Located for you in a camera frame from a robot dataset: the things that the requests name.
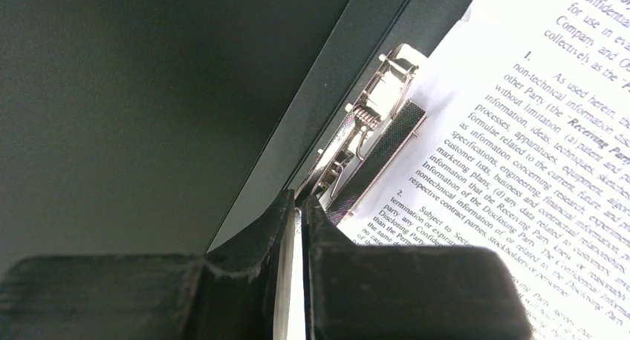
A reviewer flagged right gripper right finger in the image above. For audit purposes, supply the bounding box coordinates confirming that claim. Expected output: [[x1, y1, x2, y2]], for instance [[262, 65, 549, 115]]
[[302, 197, 533, 340]]

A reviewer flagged printed paper sheet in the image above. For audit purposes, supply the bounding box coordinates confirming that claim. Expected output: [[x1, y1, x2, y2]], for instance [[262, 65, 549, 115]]
[[340, 0, 629, 339]]

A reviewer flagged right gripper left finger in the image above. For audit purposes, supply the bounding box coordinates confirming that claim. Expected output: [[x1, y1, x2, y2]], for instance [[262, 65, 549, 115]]
[[1, 190, 295, 339]]

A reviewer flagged red folder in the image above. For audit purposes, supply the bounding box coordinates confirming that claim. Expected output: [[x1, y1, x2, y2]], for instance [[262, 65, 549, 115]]
[[1, 0, 472, 269]]

